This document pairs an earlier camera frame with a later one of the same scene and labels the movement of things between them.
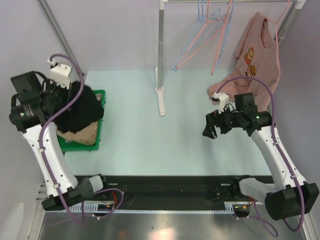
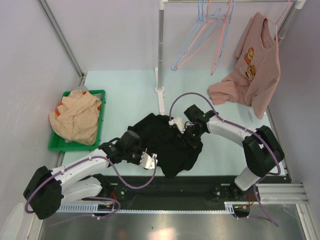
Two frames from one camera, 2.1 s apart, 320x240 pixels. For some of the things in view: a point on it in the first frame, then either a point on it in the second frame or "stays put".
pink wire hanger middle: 221,38 stays put
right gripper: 215,118 → 192,143
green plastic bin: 70,146 stays put
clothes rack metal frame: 159,71 stays put
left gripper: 68,96 → 137,162
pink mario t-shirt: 257,55 stays put
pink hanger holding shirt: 279,19 stays put
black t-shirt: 87,110 → 175,151
